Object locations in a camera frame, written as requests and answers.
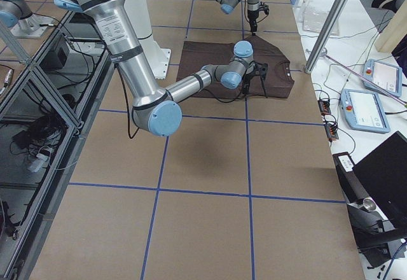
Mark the black laptop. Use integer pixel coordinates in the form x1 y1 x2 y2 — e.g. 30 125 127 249
354 131 406 227

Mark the far teach pendant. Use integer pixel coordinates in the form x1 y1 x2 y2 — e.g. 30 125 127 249
363 59 403 97

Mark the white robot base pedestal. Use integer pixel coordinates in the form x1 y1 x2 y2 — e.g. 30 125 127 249
125 0 171 80

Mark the reacher grabber stick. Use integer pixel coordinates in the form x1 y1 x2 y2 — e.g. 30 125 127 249
317 48 406 108

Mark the aluminium frame post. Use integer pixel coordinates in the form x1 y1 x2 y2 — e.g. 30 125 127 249
305 0 348 74

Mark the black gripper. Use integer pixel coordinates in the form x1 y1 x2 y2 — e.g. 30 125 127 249
242 61 258 95
247 10 258 36

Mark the teach pendant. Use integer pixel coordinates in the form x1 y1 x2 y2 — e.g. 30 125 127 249
340 89 390 134
363 59 403 97

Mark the clear plastic bag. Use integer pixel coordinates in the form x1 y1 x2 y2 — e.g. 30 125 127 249
302 6 330 33

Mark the near teach pendant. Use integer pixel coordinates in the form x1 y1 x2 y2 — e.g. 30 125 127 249
340 89 390 134

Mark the orange terminal block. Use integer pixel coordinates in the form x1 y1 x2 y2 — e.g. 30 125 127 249
317 99 331 115

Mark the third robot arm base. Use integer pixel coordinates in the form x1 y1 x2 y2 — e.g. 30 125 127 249
1 0 53 39

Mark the dark brown t-shirt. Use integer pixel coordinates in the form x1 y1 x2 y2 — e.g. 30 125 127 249
176 36 294 99

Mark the black box with label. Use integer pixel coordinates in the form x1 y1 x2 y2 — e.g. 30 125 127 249
333 152 369 202

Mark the aluminium frame rack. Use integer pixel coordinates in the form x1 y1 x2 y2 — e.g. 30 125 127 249
1 13 113 279

